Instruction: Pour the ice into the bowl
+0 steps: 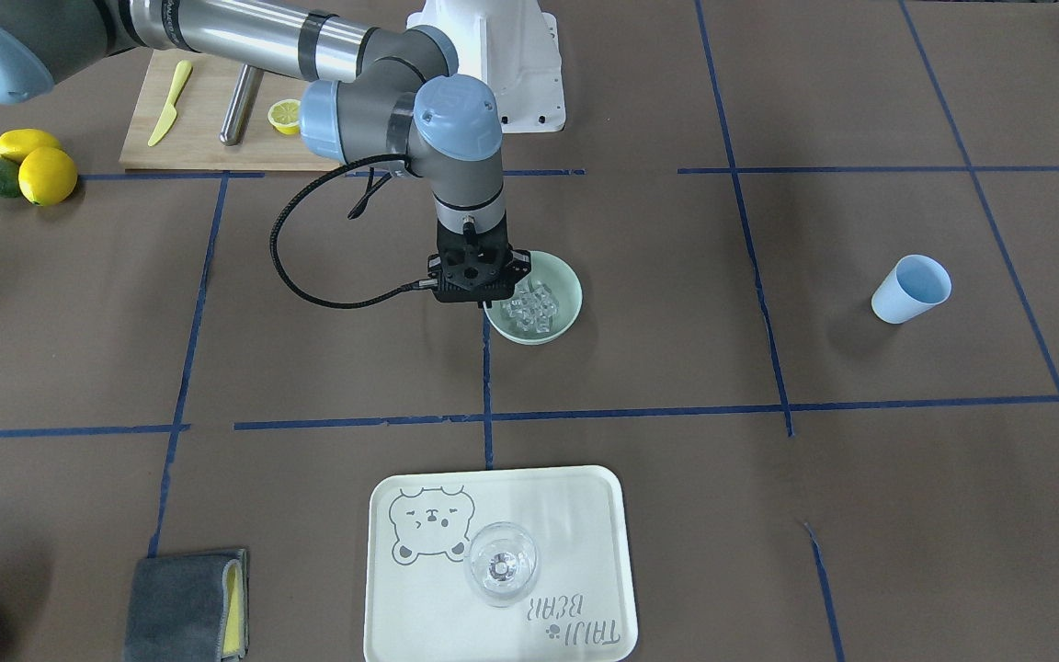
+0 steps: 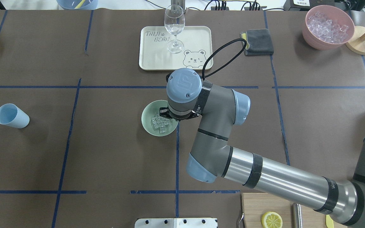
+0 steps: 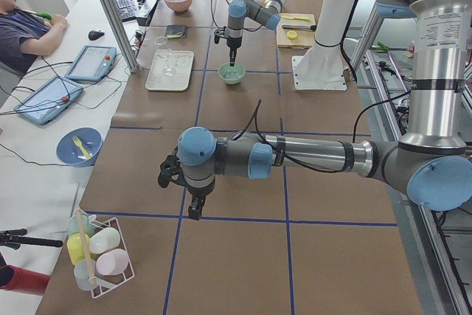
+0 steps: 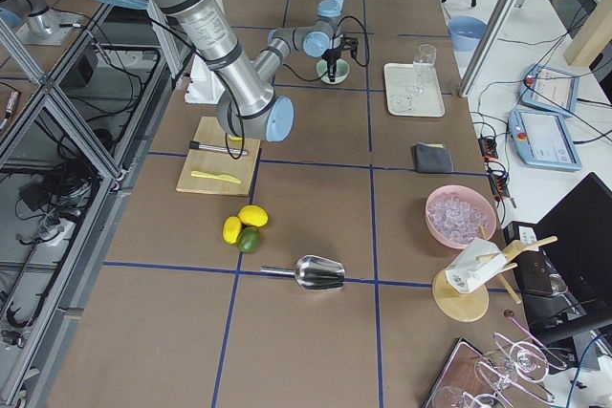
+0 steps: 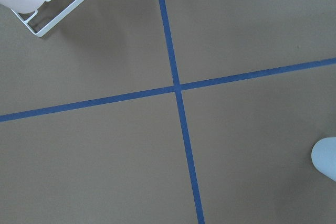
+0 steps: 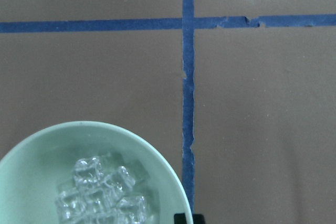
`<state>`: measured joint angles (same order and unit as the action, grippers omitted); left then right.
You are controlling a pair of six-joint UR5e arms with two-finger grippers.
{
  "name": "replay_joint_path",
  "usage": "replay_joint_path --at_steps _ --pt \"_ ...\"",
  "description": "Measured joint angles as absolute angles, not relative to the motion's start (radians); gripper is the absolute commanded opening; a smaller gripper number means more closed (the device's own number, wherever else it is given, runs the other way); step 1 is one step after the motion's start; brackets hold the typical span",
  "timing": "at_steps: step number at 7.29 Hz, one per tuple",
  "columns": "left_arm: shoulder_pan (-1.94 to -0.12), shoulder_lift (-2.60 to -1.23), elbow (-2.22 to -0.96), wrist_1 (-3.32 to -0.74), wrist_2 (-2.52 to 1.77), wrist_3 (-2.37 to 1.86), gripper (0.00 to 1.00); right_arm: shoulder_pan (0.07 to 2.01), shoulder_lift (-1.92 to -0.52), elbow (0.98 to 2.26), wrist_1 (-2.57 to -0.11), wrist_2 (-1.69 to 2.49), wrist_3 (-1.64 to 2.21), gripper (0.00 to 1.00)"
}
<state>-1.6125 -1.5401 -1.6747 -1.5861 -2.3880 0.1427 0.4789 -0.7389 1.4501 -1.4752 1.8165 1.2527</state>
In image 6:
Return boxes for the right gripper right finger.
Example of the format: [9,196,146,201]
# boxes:
[193,214,205,224]

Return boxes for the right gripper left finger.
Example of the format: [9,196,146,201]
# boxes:
[174,213,187,224]

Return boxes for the green bowl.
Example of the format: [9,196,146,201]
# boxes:
[1,121,193,223]

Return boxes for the ice cubes in green bowl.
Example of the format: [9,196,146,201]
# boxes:
[55,153,159,223]

